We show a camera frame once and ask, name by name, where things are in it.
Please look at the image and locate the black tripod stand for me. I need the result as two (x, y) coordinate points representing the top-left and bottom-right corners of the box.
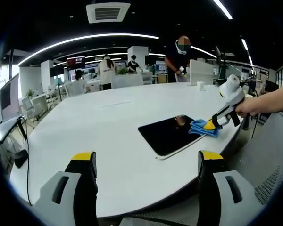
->
(214, 45), (227, 81)

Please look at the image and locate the long curved ceiling light strip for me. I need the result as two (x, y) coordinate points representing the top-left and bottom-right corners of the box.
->
(17, 33), (160, 66)

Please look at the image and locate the blue cleaning cloth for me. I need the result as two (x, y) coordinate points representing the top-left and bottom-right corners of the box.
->
(188, 119), (224, 138)

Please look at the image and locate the white desk partition panel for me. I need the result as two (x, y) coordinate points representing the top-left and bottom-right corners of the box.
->
(189, 59), (214, 87)

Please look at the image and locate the person's right hand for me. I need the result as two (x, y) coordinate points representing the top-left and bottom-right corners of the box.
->
(235, 96), (260, 118)

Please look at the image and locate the black flat object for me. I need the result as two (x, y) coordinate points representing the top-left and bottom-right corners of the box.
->
(14, 150), (29, 168)

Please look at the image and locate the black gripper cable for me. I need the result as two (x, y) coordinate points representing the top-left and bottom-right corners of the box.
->
(250, 114), (259, 139)

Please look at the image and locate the straight ceiling light strip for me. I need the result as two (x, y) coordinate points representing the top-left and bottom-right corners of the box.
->
(212, 0), (233, 20)

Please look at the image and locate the black screen on stand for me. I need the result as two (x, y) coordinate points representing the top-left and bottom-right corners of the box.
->
(50, 66), (65, 90)

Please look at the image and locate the red wall screen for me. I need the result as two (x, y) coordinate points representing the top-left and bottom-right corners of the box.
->
(66, 56), (86, 70)

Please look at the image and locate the white low partition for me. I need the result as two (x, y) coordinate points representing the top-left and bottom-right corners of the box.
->
(111, 73), (145, 89)

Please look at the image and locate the thin black desk cable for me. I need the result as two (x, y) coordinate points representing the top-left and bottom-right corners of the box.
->
(25, 117), (35, 206)

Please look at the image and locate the white mesh office chair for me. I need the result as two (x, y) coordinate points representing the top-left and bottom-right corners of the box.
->
(22, 97), (39, 121)

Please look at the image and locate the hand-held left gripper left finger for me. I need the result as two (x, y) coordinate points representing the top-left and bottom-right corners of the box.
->
(33, 152), (99, 226)

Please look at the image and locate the grey side desk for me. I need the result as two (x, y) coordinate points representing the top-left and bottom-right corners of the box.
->
(0, 116), (27, 142)

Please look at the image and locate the computer monitor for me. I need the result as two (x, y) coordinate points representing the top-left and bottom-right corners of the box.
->
(0, 76), (20, 118)

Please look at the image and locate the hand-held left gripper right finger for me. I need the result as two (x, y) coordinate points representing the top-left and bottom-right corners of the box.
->
(198, 150), (262, 226)

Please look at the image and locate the black mirror with white frame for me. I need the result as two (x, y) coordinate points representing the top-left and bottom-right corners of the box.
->
(138, 114), (212, 161)

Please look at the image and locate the ceiling air vent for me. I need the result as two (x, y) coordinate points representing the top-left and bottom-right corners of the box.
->
(85, 2), (132, 24)

